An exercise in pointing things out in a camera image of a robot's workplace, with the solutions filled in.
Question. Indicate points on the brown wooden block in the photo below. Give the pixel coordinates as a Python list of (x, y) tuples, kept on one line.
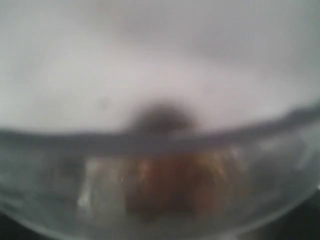
[(168, 185)]

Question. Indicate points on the clear plastic measuring jar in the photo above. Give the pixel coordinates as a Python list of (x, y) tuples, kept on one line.
[(70, 186)]

